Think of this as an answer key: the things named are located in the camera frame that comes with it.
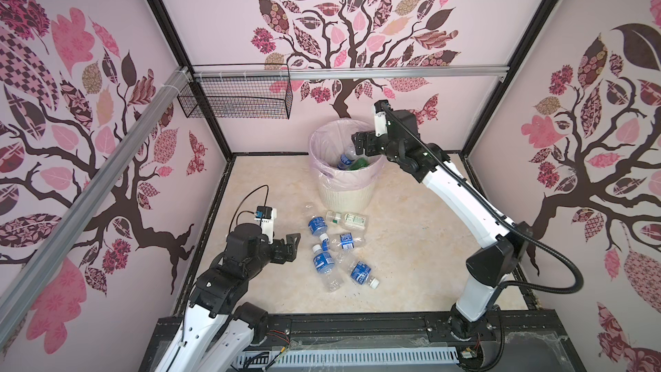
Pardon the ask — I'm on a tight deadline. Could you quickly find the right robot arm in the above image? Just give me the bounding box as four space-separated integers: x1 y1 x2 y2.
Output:
351 101 585 341

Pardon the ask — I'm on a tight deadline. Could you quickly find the clear bottle blue label white cap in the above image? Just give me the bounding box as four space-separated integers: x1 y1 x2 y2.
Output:
338 253 380 289

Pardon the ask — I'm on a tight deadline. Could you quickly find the white slotted cable duct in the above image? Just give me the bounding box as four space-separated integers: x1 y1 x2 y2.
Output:
231 347 459 371

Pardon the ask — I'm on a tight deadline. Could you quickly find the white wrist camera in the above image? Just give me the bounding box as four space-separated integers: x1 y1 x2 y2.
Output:
374 100 392 138
255 206 277 244

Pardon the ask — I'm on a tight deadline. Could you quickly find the black wire basket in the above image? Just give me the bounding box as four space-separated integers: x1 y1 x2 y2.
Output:
177 62 294 120

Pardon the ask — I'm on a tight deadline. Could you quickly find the small clear bottle blue label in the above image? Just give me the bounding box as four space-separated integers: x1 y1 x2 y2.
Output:
329 232 367 251

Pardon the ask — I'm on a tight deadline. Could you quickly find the grey aluminium rail left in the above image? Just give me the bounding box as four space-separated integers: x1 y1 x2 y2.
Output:
1 66 189 344

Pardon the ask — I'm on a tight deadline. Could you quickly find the grey aluminium rail back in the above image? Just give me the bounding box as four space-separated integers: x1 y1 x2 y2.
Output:
194 65 510 80

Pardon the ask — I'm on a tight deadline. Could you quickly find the pepsi label clear bottle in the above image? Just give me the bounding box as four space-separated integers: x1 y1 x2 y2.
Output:
337 145 359 170

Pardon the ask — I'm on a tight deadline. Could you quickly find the black base frame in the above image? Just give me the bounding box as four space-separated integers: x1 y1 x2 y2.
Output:
140 309 584 371

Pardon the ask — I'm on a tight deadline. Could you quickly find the grey aluminium rail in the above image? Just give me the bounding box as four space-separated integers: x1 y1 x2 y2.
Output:
194 65 510 80
1 66 189 344

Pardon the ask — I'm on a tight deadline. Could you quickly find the white bin with pink liner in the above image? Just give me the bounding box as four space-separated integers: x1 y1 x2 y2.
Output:
308 119 386 212

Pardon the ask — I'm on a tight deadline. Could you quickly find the clear bottle green white label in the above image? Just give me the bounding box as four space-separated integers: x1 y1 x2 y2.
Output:
326 210 368 232

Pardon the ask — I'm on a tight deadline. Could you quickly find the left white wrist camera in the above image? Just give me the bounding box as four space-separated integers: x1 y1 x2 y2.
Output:
255 206 277 244

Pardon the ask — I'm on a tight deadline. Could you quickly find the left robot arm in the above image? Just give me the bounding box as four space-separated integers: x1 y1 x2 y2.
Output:
155 223 301 371

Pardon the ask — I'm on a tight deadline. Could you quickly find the green bottle yellow cap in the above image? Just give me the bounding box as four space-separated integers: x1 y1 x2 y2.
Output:
348 158 369 171

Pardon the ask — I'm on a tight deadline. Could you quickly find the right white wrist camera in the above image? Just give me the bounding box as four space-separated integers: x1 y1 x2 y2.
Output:
374 100 392 138

